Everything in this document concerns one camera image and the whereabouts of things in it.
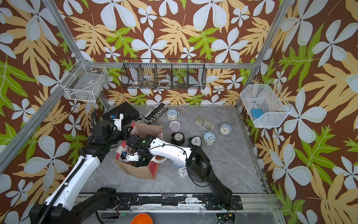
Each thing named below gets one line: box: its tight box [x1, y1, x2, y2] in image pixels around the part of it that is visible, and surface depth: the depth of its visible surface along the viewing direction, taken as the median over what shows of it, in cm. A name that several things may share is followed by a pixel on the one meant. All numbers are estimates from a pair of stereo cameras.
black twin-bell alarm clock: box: [170, 132, 186, 147], surface depth 99 cm
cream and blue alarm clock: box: [166, 108, 180, 121], surface depth 111 cm
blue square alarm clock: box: [171, 158, 186, 169], surface depth 86 cm
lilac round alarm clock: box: [167, 120, 181, 133], surface depth 107 cm
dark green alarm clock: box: [188, 136, 203, 148], surface depth 95 cm
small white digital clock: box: [178, 167, 188, 177], surface depth 84 cm
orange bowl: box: [130, 213, 153, 224], surface depth 67 cm
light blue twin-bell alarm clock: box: [202, 129, 216, 147], surface depth 98 cm
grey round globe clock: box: [218, 122, 233, 139], surface depth 100 cm
